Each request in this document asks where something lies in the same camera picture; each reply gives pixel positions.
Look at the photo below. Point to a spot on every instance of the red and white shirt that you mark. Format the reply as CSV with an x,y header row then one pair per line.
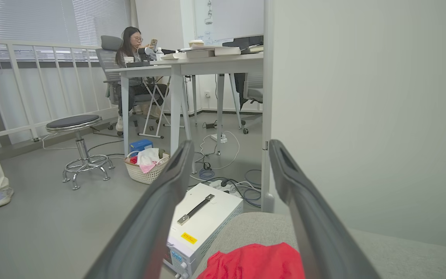
x,y
254,263

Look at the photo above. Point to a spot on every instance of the grey mesh office chair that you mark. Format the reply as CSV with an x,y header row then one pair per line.
x,y
108,58

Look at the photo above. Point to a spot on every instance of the white power strip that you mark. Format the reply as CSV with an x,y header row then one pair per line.
x,y
219,138
225,186

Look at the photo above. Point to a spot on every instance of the small white desk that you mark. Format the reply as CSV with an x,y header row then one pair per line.
x,y
145,71

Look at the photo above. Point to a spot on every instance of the blue box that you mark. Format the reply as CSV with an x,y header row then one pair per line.
x,y
141,145

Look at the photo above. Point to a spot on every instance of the white partition panel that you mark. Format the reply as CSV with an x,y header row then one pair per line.
x,y
362,97

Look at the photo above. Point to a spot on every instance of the black power adapter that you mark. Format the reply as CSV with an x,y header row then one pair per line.
x,y
210,125

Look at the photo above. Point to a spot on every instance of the white window blinds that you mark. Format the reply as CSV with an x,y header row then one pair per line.
x,y
52,19

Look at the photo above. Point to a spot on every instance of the white book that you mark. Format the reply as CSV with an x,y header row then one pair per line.
x,y
227,50
173,56
199,54

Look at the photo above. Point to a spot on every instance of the white and pink cloth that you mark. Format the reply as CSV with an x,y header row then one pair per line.
x,y
147,157

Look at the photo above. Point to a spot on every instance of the whiteboard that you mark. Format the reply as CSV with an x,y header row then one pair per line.
x,y
234,19

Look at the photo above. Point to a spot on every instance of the small red cloth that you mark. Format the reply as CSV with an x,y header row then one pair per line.
x,y
133,160

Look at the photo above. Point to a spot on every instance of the large white desk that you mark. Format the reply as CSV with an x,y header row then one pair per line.
x,y
215,64

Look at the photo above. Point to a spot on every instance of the white bowl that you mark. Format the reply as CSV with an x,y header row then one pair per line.
x,y
196,43

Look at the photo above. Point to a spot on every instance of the white railing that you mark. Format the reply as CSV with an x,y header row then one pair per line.
x,y
11,69

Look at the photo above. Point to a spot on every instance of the round chrome stool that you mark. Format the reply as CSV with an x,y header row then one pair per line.
x,y
74,122

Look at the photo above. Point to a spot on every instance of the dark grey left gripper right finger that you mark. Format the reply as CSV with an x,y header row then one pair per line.
x,y
316,224

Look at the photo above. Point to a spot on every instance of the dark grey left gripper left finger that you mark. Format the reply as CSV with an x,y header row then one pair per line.
x,y
149,217

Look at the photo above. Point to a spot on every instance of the clear water bottle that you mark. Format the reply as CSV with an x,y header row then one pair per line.
x,y
160,54

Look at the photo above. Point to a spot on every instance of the smartphone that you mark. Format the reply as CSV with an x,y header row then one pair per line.
x,y
153,42

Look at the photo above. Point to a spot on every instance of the white woven laundry basket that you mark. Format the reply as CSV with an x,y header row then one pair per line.
x,y
145,177

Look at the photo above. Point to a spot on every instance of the seated person with glasses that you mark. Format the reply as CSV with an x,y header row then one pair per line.
x,y
130,44

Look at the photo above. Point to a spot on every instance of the white cup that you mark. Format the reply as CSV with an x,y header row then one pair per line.
x,y
129,60

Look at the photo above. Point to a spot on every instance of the white power supply box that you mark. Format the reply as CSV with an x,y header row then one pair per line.
x,y
207,224

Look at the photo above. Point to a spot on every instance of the white folding stand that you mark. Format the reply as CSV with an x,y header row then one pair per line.
x,y
154,104

